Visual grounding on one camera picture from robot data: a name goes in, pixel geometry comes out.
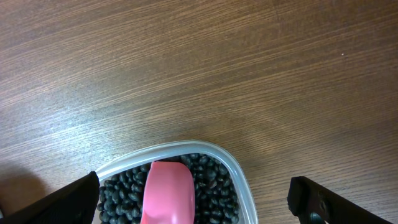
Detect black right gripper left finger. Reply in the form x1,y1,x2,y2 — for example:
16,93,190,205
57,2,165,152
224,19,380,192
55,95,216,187
1,171,100,224

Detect clear plastic container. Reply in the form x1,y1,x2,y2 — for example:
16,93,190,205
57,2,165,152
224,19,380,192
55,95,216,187
96,140,259,224

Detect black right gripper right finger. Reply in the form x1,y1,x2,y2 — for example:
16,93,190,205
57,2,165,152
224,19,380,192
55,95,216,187
287,176,389,224

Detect black beans in container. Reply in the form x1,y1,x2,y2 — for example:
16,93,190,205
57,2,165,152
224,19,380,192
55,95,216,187
96,153,240,224

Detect pink scoop blue handle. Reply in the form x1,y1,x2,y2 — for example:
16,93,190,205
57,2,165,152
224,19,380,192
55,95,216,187
141,161,195,224

